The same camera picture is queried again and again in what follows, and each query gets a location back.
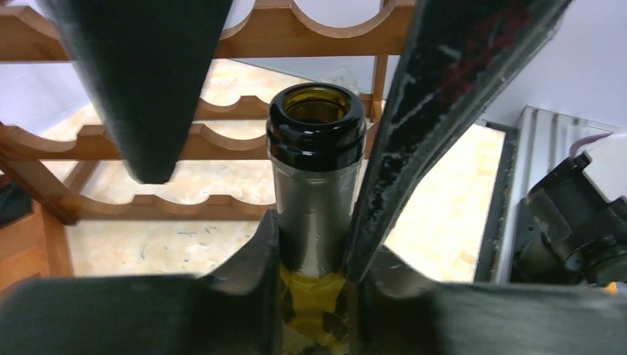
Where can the clear glass bottle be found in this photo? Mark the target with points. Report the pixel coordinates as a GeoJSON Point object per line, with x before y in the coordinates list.
{"type": "Point", "coordinates": [343, 77]}

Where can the green wine bottle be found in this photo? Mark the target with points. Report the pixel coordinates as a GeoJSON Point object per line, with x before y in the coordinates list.
{"type": "Point", "coordinates": [315, 136]}

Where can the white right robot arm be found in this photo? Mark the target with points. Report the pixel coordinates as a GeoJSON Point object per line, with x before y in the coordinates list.
{"type": "Point", "coordinates": [583, 230]}

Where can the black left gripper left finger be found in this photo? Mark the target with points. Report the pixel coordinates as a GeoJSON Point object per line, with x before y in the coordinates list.
{"type": "Point", "coordinates": [233, 310]}

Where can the black rolled item right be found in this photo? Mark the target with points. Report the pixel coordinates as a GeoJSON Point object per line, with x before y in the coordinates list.
{"type": "Point", "coordinates": [15, 203]}

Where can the orange wooden compartment tray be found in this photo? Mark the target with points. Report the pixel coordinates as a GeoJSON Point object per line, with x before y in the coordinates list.
{"type": "Point", "coordinates": [23, 249]}

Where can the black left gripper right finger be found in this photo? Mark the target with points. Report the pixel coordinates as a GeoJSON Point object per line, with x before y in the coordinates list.
{"type": "Point", "coordinates": [403, 312]}

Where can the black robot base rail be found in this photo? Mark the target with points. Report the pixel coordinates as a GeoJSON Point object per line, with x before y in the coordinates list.
{"type": "Point", "coordinates": [494, 227]}

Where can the wooden wine rack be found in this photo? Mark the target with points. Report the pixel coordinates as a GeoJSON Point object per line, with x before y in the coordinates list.
{"type": "Point", "coordinates": [55, 172]}

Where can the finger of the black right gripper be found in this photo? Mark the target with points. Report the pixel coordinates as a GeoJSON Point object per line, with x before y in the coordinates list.
{"type": "Point", "coordinates": [457, 58]}
{"type": "Point", "coordinates": [143, 64]}

